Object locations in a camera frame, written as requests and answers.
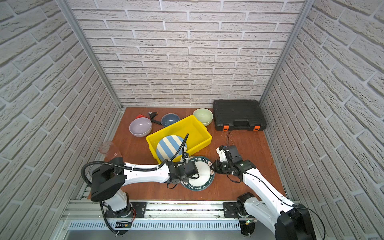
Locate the green rimmed white plate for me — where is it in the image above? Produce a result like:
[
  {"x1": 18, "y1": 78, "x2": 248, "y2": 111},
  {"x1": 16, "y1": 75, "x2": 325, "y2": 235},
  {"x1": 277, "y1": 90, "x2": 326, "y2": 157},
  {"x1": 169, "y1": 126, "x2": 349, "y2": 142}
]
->
[{"x1": 182, "y1": 156, "x2": 215, "y2": 192}]

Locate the yellow plastic bin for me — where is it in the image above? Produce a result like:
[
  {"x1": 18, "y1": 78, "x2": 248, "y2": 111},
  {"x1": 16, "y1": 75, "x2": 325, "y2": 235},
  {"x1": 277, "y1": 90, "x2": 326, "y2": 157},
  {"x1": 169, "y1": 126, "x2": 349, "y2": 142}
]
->
[{"x1": 146, "y1": 115, "x2": 212, "y2": 164}]

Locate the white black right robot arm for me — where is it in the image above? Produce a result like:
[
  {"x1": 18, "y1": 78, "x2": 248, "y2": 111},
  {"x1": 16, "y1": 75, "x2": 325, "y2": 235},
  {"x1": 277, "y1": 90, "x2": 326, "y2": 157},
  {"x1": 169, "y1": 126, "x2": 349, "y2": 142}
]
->
[{"x1": 211, "y1": 160, "x2": 316, "y2": 240}]

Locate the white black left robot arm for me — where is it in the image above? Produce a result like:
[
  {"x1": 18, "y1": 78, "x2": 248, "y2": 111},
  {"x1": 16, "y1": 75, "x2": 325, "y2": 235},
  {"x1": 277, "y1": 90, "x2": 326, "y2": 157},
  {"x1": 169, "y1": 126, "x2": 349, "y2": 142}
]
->
[{"x1": 87, "y1": 157, "x2": 200, "y2": 212}]

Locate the black plastic tool case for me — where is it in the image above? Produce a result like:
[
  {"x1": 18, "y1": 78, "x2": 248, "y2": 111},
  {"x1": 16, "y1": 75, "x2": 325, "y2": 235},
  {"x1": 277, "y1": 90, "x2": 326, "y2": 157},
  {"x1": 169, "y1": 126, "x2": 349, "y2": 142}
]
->
[{"x1": 213, "y1": 100, "x2": 267, "y2": 132}]

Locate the dark blue glazed bowl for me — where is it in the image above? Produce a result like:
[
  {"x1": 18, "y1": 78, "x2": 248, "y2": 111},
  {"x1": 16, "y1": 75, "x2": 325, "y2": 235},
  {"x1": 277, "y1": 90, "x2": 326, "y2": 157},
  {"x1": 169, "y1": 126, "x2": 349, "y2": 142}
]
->
[{"x1": 161, "y1": 113, "x2": 180, "y2": 128}]

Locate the lavender ceramic bowl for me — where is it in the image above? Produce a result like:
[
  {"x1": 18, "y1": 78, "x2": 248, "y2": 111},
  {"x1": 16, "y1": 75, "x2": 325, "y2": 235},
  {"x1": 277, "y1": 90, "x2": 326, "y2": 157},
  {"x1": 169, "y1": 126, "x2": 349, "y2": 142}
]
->
[{"x1": 129, "y1": 118, "x2": 153, "y2": 138}]

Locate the pale green ceramic bowl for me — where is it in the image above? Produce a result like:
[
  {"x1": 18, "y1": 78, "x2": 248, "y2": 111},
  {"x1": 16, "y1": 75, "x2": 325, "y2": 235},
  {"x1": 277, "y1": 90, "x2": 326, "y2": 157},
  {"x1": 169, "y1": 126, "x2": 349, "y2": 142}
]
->
[{"x1": 193, "y1": 109, "x2": 214, "y2": 127}]

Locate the clear pink plastic cup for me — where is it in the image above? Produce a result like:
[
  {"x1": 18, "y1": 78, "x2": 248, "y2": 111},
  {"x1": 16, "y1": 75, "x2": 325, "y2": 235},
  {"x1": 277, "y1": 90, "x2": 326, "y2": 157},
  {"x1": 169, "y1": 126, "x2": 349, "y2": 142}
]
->
[{"x1": 99, "y1": 141, "x2": 122, "y2": 161}]

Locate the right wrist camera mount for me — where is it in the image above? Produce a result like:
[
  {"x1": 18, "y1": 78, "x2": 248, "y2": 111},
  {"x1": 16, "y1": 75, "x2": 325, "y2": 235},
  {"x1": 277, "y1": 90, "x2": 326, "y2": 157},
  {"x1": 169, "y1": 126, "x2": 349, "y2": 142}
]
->
[{"x1": 217, "y1": 145, "x2": 243, "y2": 164}]

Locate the black handled tool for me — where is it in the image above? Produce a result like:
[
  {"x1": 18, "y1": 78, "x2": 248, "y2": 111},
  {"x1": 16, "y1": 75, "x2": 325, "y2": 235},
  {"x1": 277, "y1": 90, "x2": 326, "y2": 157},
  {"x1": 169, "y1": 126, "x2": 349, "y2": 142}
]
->
[{"x1": 148, "y1": 112, "x2": 162, "y2": 126}]

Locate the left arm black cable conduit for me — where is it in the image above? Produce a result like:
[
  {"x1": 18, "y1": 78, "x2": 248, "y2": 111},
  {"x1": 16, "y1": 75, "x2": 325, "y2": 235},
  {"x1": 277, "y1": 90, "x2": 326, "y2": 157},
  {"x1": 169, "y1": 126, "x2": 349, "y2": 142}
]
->
[{"x1": 80, "y1": 133, "x2": 190, "y2": 188}]

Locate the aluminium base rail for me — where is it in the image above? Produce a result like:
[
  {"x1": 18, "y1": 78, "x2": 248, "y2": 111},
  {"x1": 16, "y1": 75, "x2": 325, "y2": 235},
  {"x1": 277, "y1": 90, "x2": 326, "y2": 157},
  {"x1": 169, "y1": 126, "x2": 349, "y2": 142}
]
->
[{"x1": 56, "y1": 200, "x2": 307, "y2": 232}]

